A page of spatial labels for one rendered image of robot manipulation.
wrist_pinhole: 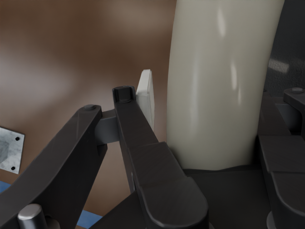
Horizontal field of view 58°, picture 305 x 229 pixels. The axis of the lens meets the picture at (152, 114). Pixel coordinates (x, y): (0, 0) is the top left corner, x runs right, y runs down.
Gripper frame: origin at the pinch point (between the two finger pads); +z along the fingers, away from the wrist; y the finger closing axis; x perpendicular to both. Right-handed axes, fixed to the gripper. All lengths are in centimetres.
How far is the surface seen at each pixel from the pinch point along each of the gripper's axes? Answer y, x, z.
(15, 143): -67, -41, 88
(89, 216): -40, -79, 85
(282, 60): 41, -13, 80
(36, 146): -58, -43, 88
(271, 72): 37, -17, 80
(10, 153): -70, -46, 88
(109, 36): -20, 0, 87
